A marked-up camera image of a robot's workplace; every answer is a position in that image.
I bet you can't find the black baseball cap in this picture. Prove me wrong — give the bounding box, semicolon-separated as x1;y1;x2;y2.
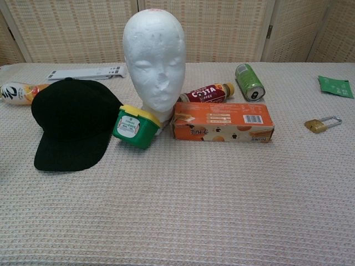
31;77;124;172

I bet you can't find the white foam mannequin head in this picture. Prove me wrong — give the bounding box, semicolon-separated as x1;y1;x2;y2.
122;7;187;123

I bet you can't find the green tub with yellow lid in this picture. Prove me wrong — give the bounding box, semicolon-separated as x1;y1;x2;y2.
112;104;161;151

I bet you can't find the orange biscuit box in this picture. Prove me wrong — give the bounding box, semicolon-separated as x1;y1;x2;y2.
170;101;276;145

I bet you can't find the red Costa coffee bottle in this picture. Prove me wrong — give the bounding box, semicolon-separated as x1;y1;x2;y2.
179;81;236;104

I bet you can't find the beige woven tablecloth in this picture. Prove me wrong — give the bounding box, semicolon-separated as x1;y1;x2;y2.
0;61;355;266

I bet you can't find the green drink can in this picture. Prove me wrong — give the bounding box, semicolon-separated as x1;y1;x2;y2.
235;63;266;103

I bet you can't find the white folding stand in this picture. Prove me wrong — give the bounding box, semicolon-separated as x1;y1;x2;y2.
45;66;128;82

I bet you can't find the brass padlock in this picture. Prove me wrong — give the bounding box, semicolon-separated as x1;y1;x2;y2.
304;115;343;135

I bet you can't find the woven folding screen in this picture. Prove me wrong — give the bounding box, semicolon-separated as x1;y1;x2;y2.
0;0;355;67

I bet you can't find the green foil packet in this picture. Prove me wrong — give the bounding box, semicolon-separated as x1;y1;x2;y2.
317;75;355;99

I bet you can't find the orange juice bottle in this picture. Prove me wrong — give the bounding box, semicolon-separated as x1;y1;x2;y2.
0;81;52;107

